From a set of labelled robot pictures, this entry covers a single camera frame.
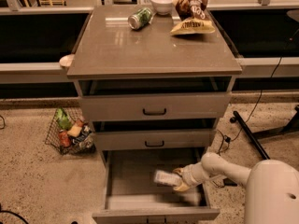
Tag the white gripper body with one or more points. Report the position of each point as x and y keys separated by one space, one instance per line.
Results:
x=191 y=174

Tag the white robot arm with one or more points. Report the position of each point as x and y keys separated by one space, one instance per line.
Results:
x=272 y=187

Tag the bottom grey drawer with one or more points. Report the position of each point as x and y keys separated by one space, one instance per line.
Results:
x=132 y=197

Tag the grey drawer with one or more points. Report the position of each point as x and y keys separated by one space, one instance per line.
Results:
x=154 y=98
x=157 y=133
x=132 y=197

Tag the middle grey drawer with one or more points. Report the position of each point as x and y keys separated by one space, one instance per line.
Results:
x=157 y=133

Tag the grey drawer cabinet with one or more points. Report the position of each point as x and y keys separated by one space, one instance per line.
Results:
x=110 y=49

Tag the top grey drawer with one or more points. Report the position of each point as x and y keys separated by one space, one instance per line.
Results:
x=154 y=98

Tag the black power adapter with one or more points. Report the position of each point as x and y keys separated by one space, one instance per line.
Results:
x=229 y=182

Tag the dark blue snack bag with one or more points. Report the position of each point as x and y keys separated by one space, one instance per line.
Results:
x=84 y=140

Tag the yellow snack packet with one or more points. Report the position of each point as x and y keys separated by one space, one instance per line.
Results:
x=74 y=131

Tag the green chip bag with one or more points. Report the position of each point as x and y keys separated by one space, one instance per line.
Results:
x=62 y=119

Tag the brown chip bag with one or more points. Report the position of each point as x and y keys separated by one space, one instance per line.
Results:
x=193 y=18

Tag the small round white disc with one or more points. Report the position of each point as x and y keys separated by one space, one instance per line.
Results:
x=66 y=60

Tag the green soda can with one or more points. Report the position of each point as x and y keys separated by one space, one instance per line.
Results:
x=140 y=18

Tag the white bowl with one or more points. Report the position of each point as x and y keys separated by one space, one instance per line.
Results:
x=162 y=7

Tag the black wire basket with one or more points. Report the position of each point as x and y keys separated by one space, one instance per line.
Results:
x=52 y=137

